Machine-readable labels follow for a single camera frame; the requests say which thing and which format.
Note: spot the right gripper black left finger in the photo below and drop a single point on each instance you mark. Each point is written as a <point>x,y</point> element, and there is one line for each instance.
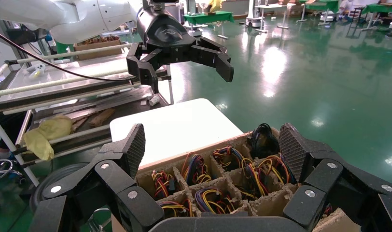
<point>113,179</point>

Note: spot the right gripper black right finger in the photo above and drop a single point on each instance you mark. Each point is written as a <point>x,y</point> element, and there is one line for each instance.
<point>324,179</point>

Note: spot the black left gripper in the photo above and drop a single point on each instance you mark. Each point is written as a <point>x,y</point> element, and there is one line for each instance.
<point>164,32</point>

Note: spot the round white robot base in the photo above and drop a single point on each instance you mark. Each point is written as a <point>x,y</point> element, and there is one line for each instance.
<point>327,16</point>

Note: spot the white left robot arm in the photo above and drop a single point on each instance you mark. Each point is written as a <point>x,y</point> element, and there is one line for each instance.
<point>65,19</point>

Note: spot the small white roll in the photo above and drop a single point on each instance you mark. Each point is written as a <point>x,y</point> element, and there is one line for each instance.
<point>154,100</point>

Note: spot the green cloth table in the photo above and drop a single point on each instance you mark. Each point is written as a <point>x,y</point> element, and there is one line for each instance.
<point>381,8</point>
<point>324,4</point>
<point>208,16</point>

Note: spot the cardboard box with dividers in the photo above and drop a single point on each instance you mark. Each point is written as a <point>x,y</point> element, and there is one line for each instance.
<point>272,205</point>

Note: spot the brown wood piece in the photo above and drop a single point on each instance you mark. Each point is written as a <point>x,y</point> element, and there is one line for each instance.
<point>101,117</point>

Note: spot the person in yellow shirt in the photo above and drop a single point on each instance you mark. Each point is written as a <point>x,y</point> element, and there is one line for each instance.
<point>215,4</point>

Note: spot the yellow cloth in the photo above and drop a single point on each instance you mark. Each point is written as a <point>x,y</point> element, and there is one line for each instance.
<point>44,136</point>

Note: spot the open cardboard box brown contents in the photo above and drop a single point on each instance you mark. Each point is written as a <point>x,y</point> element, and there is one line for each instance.
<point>97,48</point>

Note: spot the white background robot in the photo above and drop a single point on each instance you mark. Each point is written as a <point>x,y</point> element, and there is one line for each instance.
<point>254,12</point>

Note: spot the smooth clear acrylic sheet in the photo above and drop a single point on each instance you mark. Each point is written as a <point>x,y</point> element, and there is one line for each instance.
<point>71,69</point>

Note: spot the cart with white tube rails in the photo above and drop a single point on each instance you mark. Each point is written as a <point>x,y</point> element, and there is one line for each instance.
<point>55,84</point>

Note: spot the white game controller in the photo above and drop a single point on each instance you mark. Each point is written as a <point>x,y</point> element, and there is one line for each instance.
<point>36,69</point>

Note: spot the white metal frame table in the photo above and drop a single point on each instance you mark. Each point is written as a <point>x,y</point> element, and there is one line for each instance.
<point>272,6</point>

